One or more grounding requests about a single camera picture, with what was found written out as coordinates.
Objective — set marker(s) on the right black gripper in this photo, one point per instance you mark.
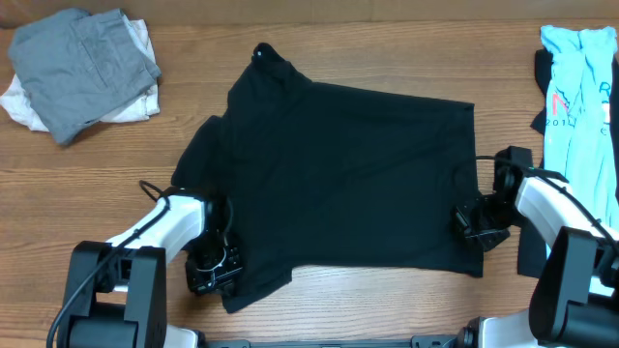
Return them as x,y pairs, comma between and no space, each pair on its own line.
472,222

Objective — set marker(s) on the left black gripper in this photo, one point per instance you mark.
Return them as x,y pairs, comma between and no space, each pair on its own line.
204,284

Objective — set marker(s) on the black polo shirt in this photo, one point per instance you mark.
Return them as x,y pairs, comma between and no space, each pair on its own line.
322,174

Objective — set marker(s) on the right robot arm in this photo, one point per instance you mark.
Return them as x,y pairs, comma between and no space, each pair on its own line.
575,302

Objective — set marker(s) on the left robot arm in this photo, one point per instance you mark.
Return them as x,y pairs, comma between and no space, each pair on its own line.
115,294

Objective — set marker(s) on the black garment under pile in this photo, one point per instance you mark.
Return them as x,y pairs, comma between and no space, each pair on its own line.
530,261

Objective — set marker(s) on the light blue t-shirt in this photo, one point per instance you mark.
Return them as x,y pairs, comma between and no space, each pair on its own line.
578,141

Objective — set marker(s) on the grey folded trousers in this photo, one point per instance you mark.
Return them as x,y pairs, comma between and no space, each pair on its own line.
76,67

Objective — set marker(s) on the white folded garment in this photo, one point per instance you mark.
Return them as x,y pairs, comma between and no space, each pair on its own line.
18,106

